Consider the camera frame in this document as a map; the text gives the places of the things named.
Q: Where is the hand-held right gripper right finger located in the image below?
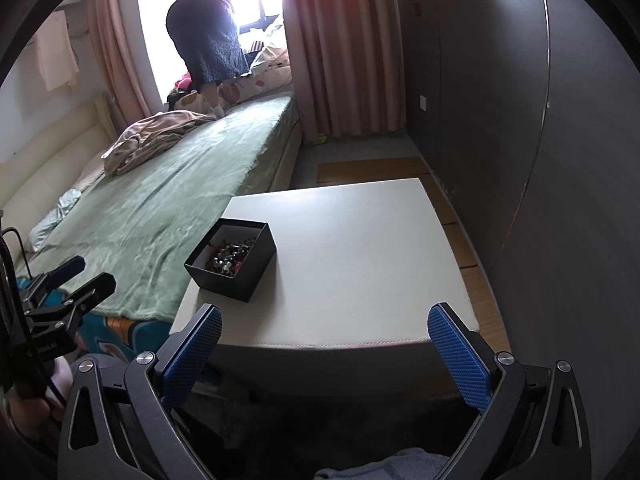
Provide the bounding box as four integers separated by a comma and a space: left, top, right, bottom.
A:
426, 302, 594, 480

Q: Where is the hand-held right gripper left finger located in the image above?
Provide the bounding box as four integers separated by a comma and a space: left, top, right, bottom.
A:
57, 302, 223, 480

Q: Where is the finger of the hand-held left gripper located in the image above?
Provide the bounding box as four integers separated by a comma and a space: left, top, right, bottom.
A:
25, 272, 117, 332
20, 255, 87, 306

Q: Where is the black jewelry box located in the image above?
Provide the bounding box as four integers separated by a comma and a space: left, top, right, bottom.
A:
184, 218, 277, 304

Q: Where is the black bead bracelet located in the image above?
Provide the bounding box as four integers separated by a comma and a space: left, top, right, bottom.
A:
202, 242, 246, 277

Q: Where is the person's left hand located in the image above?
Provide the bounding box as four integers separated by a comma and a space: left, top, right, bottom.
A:
0, 394, 52, 442

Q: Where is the pale blue pillow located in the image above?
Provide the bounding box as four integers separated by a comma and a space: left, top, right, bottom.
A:
27, 189, 84, 252

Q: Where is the grey cloth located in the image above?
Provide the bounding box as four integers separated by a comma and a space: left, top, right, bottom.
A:
312, 447, 452, 480

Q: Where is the bed with green sheet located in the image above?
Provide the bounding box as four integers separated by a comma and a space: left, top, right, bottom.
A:
15, 94, 297, 324

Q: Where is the white leather ottoman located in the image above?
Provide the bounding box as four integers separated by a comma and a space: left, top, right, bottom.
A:
170, 177, 482, 399

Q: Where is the beige crumpled quilt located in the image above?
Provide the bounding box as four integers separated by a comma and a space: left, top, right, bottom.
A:
101, 110, 217, 177

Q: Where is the pink ribbed curtain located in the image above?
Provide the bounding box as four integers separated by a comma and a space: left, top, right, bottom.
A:
279, 0, 407, 140
87, 0, 167, 129

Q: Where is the hanging pale cloth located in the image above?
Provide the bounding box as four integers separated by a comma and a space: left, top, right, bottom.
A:
35, 9, 82, 93

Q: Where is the dark wardrobe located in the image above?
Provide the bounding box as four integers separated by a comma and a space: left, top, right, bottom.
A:
396, 0, 640, 411

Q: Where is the bright window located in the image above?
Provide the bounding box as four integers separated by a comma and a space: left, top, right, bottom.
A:
136, 0, 287, 107

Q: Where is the floral bedding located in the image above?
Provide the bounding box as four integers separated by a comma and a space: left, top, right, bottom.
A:
217, 22, 294, 107

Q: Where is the black cable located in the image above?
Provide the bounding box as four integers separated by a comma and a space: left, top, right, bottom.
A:
0, 226, 67, 407

